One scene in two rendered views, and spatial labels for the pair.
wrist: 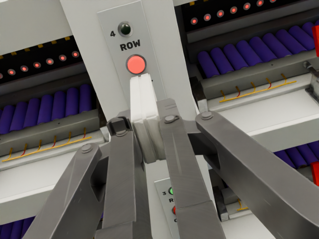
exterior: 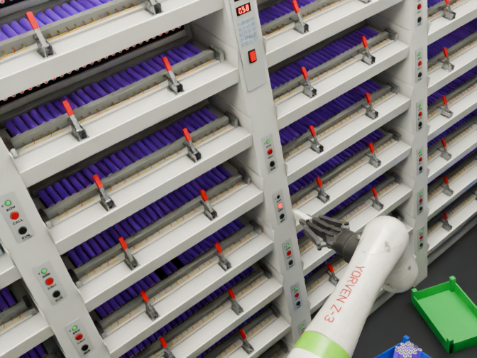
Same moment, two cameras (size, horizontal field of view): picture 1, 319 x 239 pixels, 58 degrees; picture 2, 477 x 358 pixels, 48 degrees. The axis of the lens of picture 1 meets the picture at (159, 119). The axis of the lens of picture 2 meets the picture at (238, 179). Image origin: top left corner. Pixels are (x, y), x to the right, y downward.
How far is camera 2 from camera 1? 1.48 m
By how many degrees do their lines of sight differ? 28
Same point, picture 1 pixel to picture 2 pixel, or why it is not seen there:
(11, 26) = (250, 204)
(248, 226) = (306, 257)
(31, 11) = (256, 198)
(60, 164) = (247, 248)
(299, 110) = (318, 205)
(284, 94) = (310, 200)
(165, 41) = (286, 197)
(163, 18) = (286, 191)
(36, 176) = (241, 254)
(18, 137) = (226, 243)
